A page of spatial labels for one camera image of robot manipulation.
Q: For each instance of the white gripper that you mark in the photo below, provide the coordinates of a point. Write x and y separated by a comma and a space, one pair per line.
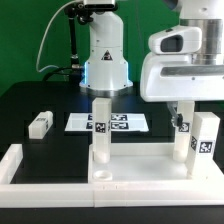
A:
167, 78

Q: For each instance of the white desk tabletop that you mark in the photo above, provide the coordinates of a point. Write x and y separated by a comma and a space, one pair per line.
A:
146, 163

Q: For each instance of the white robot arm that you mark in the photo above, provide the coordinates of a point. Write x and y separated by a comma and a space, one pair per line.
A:
119, 38

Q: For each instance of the marker tag sheet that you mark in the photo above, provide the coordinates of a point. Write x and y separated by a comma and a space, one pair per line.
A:
120, 122

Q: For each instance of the white U-shaped obstacle frame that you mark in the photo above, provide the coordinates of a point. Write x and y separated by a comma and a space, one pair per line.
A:
97, 194

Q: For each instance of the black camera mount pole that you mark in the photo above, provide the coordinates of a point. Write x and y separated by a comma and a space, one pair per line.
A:
76, 12

